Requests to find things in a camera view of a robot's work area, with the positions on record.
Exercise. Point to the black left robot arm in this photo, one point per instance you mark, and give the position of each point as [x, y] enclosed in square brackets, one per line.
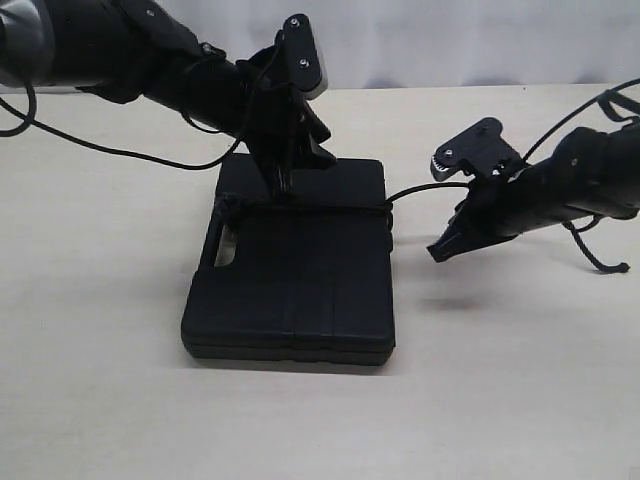
[121, 51]

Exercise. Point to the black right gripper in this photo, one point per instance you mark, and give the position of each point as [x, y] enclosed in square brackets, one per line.
[489, 215]

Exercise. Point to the black plastic carrying case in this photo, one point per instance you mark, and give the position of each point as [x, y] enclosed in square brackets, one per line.
[307, 280]

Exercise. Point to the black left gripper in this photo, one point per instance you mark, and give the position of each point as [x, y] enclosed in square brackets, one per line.
[281, 130]

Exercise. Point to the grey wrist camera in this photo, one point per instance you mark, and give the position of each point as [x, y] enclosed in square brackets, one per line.
[303, 58]
[478, 151]

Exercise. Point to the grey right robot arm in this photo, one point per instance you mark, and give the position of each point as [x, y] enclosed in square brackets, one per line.
[589, 173]

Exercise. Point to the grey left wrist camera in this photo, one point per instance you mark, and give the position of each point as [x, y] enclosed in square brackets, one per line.
[303, 58]

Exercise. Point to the white backdrop curtain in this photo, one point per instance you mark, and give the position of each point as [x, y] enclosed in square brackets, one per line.
[413, 44]

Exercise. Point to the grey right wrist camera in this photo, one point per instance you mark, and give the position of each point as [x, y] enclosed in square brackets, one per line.
[478, 151]

